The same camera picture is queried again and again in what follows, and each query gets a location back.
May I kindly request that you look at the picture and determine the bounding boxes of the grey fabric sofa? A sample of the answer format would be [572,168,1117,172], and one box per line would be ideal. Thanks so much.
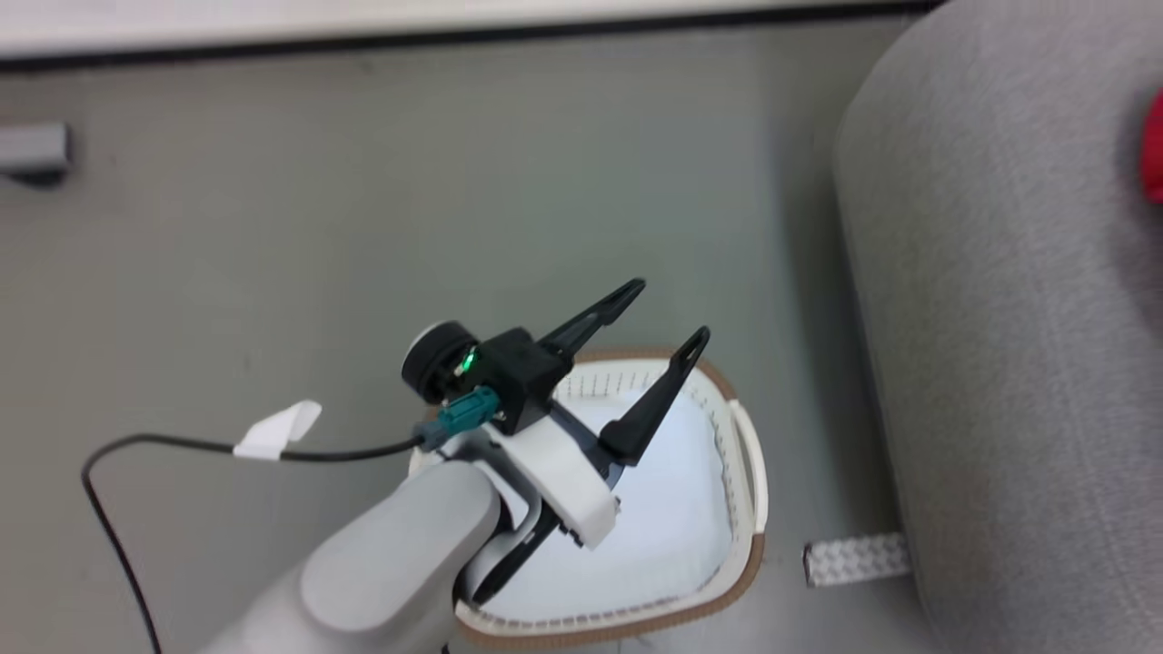
[831,0,1163,654]

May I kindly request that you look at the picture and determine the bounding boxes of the thin black cable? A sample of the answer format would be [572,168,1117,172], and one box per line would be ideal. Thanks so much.
[82,433,428,654]

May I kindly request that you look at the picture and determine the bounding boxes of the white black baseboard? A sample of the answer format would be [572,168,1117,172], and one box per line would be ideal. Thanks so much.
[0,0,946,63]

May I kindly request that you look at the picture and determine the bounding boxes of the white tape tag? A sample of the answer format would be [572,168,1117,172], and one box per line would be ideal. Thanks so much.
[234,400,323,461]

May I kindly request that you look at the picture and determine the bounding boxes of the teal cable connector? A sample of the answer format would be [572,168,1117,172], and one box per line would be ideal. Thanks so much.
[416,386,502,452]

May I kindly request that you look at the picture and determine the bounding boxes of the white textured strip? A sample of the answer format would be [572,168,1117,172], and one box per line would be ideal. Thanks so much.
[803,533,911,588]

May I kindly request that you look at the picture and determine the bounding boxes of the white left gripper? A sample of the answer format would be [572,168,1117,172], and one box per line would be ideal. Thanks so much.
[486,278,711,551]

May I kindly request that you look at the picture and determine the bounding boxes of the white laundry basket brown rim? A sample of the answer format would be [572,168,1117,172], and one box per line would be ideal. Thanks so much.
[409,347,770,651]

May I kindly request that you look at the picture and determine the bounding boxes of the red basketball jersey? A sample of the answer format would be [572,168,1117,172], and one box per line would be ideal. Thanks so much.
[1140,89,1163,205]

